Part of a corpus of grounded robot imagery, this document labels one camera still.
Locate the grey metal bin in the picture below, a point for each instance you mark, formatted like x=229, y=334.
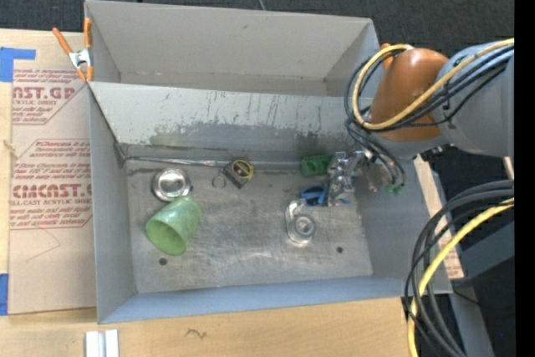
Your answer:
x=234, y=230

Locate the clear round glass dish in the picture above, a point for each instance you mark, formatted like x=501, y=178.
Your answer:
x=170, y=184

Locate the green plastic cup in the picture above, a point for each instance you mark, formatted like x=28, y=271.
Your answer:
x=174, y=225

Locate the green toy block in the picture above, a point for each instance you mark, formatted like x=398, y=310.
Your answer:
x=314, y=164

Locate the brown cardboard board red print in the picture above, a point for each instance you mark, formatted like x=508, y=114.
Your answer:
x=50, y=180

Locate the clear glass measuring cup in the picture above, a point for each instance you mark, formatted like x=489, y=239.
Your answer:
x=302, y=225

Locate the black cylinder on white bracket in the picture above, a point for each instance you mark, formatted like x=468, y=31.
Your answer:
x=431, y=153

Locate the black and yellow tape measure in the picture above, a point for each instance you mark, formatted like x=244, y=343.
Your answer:
x=239, y=172

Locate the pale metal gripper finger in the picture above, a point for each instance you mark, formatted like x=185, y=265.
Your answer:
x=348, y=189
x=333, y=188

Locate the blue curved plastic thing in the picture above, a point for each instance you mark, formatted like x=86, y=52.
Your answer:
x=310, y=193

